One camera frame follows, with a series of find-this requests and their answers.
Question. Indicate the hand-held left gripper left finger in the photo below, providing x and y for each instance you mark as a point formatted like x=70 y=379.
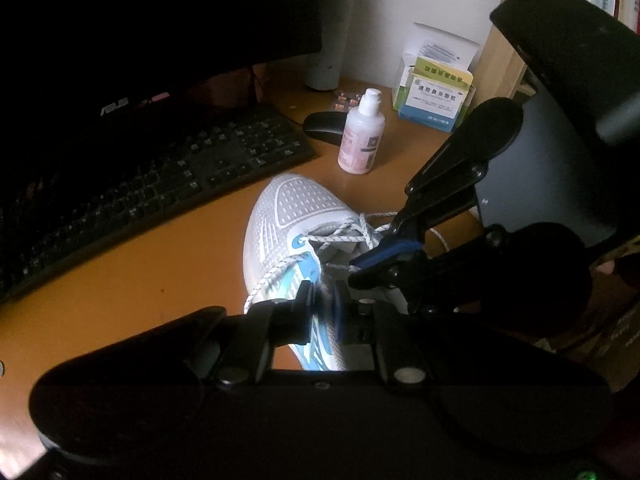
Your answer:
x=306 y=310

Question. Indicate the brown box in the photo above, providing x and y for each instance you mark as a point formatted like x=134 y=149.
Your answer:
x=225 y=87

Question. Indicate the person's right hand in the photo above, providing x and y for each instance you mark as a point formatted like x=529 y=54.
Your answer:
x=606 y=266

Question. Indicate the cardboard box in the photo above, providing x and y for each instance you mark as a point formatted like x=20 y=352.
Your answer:
x=620 y=330

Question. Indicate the grey thermos bottle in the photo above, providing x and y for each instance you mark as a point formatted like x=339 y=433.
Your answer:
x=327 y=35

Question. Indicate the white and blue shoe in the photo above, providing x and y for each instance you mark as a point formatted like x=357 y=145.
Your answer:
x=300 y=200

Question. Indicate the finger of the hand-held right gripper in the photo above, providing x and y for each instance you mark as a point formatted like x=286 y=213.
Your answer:
x=450 y=270
x=450 y=185

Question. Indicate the white paper box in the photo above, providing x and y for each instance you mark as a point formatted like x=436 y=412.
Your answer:
x=445 y=42

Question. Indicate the small silver blister pack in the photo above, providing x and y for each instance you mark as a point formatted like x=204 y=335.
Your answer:
x=339 y=106

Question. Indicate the large silver blister pack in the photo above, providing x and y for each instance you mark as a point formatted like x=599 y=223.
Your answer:
x=347 y=95

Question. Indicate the wooden shelf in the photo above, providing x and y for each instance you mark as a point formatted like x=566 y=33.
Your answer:
x=505 y=60

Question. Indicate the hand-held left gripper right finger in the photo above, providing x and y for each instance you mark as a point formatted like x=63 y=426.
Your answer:
x=342 y=315

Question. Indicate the green and blue medicine box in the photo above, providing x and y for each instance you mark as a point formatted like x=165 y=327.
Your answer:
x=435 y=100

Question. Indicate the white plastic bottle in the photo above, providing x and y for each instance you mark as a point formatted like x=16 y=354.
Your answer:
x=360 y=145

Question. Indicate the black keyboard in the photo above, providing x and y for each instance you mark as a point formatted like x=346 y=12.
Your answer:
x=150 y=180

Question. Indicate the black computer monitor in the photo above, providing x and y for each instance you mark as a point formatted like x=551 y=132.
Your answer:
x=150 y=20

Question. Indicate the black computer mouse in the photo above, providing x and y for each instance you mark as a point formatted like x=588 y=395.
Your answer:
x=322 y=127

